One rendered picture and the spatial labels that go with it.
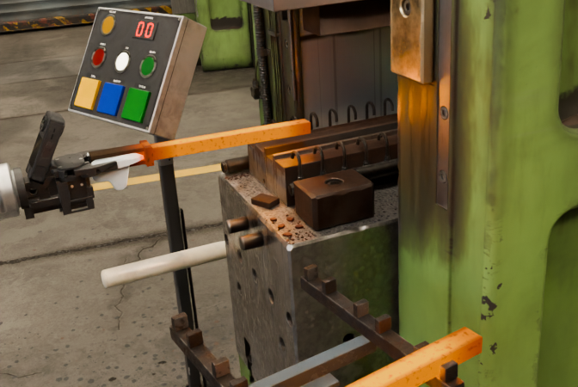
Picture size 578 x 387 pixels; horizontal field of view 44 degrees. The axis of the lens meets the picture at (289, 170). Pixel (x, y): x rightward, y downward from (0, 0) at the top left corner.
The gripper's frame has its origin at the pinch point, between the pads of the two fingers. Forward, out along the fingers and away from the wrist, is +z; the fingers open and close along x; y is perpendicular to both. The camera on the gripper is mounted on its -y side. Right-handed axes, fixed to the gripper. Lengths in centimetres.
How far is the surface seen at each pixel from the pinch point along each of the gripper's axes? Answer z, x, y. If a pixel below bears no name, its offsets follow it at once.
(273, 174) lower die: 24.7, 1.9, 9.1
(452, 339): 25, 60, 10
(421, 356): 19, 61, 10
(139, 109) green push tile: 9.2, -41.4, 4.9
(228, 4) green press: 170, -468, 57
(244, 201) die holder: 18.8, 0.7, 13.9
